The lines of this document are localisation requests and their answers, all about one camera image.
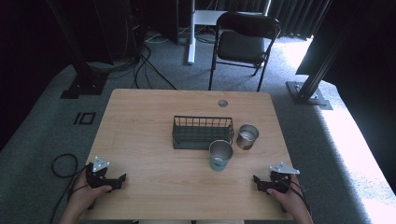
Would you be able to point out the person's right hand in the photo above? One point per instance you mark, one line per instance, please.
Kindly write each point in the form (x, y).
(294, 202)

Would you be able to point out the silver metal cup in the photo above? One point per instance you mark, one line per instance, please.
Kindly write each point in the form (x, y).
(247, 138)

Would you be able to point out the person's left hand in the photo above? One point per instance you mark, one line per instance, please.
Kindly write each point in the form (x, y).
(82, 199)

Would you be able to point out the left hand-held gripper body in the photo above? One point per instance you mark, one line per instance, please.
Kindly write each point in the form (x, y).
(97, 179)

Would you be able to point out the black metal stand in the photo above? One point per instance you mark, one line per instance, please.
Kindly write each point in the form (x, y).
(309, 90)
(84, 77)

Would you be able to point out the black folding chair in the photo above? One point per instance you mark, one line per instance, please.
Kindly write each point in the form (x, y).
(241, 46)

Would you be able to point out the teal metal cup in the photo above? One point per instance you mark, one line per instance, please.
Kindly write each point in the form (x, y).
(220, 157)

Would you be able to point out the grey table grommet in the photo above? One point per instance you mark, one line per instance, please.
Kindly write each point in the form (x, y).
(223, 103)

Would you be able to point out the dark pleated curtain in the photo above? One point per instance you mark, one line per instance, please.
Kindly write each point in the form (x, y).
(295, 15)

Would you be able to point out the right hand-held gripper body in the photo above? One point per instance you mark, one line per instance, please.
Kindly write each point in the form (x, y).
(281, 182)

